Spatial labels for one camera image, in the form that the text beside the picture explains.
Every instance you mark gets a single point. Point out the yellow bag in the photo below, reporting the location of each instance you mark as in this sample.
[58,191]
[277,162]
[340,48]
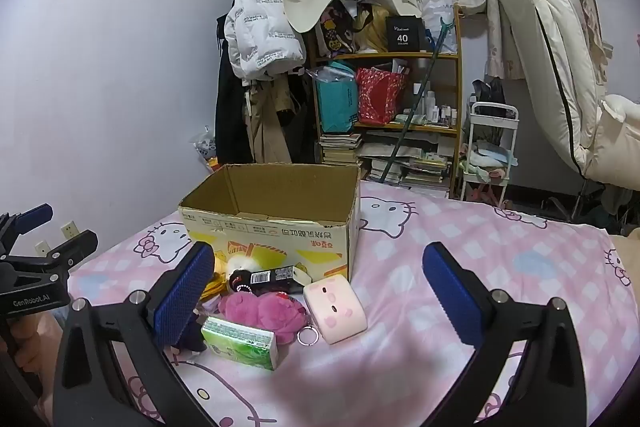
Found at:
[372,32]

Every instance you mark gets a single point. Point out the black garment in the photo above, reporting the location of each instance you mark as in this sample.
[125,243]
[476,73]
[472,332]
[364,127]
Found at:
[300,127]

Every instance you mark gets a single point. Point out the green pole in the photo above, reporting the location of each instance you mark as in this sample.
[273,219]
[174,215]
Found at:
[417,102]

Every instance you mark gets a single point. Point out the beige coat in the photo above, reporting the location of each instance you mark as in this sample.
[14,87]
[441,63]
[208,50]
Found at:
[265,127]

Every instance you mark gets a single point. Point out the pink printed bed sheet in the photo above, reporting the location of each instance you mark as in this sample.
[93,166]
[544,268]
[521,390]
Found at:
[450,227]

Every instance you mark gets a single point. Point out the dark printed bag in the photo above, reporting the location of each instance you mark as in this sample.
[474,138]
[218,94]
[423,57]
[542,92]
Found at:
[335,29]

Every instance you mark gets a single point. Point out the pink plush toy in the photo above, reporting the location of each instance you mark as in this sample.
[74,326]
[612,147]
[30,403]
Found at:
[260,312]

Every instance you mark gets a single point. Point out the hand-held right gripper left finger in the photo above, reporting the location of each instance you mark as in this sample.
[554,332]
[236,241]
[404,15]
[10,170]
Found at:
[182,292]

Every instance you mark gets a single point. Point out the black bag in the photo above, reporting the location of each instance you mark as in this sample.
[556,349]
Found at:
[490,91]

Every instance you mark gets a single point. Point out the black box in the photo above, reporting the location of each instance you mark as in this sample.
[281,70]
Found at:
[404,34]

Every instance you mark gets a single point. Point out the black barcode packet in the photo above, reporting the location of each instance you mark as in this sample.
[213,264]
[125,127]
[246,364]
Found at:
[270,278]

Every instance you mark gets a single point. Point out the white puffer jacket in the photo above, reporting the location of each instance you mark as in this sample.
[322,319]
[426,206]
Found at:
[260,17]

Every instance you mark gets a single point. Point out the brown cardboard box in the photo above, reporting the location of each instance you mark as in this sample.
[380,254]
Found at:
[280,237]

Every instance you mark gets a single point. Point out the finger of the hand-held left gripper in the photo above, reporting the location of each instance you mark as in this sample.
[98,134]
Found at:
[75,247]
[35,214]

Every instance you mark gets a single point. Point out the pile of magazines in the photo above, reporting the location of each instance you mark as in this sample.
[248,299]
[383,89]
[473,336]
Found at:
[425,172]

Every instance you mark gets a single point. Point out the black coat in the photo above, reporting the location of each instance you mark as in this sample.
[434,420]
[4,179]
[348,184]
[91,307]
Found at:
[230,117]

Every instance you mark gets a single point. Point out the dark plush toy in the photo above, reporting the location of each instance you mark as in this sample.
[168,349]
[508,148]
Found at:
[190,337]

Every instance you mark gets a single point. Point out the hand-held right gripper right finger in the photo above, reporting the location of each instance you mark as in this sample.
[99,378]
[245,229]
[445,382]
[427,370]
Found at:
[450,292]

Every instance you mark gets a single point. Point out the cream felt sheet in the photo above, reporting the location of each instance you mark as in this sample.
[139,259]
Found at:
[310,2]

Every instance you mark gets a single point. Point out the white wall socket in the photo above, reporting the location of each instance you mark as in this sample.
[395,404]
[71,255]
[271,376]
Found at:
[42,248]
[70,229]

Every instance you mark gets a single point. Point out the white plastic bag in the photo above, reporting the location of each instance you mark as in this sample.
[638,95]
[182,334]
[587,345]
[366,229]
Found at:
[440,12]

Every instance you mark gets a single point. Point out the pink pig squishy toy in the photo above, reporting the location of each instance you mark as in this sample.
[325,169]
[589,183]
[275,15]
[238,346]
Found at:
[335,307]

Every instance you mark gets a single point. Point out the clear plastic floor bag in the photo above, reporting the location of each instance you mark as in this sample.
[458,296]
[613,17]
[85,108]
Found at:
[205,147]

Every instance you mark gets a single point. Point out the teal bag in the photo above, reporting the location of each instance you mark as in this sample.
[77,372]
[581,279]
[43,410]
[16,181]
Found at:
[337,102]

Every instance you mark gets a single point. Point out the stack of books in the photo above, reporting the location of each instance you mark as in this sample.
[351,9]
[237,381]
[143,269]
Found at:
[340,149]

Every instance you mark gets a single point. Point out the yellow plush toy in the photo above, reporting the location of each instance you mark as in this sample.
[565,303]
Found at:
[217,287]

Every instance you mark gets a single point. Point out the person's left hand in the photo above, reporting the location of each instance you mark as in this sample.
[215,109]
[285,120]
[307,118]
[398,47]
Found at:
[17,379]

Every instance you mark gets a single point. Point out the wooden shelf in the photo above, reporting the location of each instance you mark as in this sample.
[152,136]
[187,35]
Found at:
[457,107]

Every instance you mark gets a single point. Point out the cream padded chair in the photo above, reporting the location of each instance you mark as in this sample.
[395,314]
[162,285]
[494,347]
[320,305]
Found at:
[550,57]

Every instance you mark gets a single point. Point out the green tissue pack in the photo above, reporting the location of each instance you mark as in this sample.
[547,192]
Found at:
[240,342]

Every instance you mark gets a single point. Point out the white fluffy ball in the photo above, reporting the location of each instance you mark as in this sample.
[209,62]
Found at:
[244,264]

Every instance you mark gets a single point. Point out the red patterned bag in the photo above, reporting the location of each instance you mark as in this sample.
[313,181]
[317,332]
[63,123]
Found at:
[380,97]

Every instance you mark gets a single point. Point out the yellow floor toy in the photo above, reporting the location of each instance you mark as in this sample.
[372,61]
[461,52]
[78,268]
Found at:
[213,164]

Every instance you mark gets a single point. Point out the white trolley cart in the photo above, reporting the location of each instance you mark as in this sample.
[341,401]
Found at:
[492,147]

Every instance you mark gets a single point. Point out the group of small cosmetic bottles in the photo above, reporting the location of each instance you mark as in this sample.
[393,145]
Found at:
[440,109]

